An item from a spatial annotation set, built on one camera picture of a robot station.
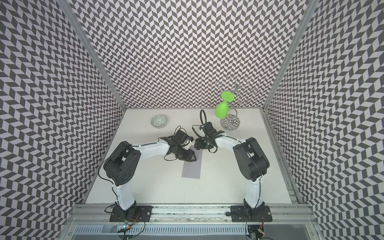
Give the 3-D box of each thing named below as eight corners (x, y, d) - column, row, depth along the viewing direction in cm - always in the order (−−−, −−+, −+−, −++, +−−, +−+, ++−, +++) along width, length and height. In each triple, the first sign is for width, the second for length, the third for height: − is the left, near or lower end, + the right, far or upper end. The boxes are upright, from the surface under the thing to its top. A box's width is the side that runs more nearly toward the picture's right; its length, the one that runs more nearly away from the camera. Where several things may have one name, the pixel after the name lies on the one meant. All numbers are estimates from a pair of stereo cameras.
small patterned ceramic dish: (151, 128, 109) (149, 124, 106) (153, 118, 115) (152, 114, 112) (166, 128, 109) (165, 124, 106) (168, 118, 115) (167, 114, 112)
